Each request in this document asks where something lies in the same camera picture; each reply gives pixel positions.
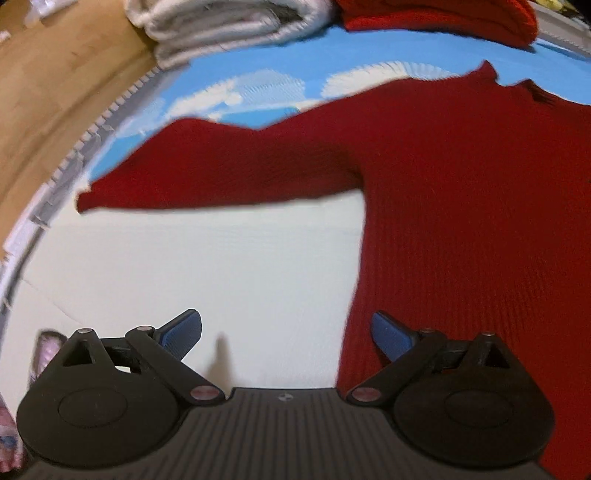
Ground red knit sweater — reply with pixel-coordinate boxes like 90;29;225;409
76;60;591;480

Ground folded grey white clothes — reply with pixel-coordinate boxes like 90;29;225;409
124;0;341;70

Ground blue and white play mat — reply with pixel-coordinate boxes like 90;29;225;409
0;21;591;402

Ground pink patterned cloth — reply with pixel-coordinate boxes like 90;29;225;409
0;329;68;472

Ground folded red knit garment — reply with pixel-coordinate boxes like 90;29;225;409
333;0;539;51

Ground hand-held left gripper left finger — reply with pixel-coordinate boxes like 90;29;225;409
59;309;227;408

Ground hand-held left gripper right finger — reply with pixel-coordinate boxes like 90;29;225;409
337;310;530;408

